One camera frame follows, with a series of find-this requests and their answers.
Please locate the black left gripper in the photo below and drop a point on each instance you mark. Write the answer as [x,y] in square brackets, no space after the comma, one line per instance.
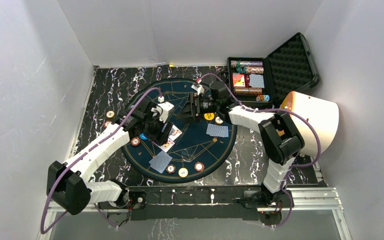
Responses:
[158,131]

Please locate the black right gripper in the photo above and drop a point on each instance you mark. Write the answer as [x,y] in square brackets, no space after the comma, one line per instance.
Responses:
[188,111]

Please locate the blue small blind button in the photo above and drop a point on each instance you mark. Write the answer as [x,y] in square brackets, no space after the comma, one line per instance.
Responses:
[143,137]

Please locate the red poker chip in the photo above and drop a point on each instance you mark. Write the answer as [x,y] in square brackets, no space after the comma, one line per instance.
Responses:
[135,141]

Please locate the yellow big blind button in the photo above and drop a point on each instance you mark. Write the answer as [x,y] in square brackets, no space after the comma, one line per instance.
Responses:
[209,116]

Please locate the face-up king card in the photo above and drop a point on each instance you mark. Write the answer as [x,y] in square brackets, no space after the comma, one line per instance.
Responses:
[175,132]

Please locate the face-up diamonds card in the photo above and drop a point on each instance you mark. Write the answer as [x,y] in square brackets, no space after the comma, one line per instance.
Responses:
[167,146]

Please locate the cream chip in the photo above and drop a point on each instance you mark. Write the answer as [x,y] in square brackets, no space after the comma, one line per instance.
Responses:
[218,120]
[183,172]

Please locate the dealt card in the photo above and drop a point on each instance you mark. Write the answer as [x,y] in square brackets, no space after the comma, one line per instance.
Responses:
[160,161]
[215,130]

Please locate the cream chip off mat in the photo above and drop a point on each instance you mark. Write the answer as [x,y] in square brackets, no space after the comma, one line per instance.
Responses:
[110,114]

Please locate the red chip off mat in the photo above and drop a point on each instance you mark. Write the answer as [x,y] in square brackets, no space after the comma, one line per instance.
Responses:
[107,123]

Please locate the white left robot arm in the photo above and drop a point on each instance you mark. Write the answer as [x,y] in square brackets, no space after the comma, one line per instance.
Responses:
[68,183]

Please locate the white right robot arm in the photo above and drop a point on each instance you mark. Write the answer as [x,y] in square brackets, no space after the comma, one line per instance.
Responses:
[281,138]

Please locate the round blue poker mat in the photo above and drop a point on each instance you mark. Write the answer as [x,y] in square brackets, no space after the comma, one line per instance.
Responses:
[210,150]

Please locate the clear plastic dealer button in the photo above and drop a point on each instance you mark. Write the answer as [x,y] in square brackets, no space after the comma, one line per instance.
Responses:
[188,154]

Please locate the poker chip row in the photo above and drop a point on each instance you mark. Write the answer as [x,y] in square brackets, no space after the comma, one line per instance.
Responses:
[250,70]
[242,91]
[245,64]

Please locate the red card deck box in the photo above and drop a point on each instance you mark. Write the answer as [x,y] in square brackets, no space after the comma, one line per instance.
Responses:
[238,80]

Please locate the top poker chip row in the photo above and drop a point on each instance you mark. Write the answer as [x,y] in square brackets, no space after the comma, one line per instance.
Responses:
[245,64]

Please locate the short poker chip stack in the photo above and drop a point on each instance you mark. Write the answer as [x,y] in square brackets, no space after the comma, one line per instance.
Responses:
[262,98]

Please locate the blue card deck in case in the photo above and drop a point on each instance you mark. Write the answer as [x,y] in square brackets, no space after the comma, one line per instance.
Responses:
[256,81]

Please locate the black foam-lined carrying case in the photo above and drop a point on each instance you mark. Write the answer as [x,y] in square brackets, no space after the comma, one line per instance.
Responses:
[290,67]

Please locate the white cylindrical drum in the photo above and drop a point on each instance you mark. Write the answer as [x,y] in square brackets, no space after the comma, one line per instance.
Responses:
[321,114]

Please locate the aluminium mounting rail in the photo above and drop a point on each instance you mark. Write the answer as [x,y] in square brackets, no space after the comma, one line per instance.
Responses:
[207,213]

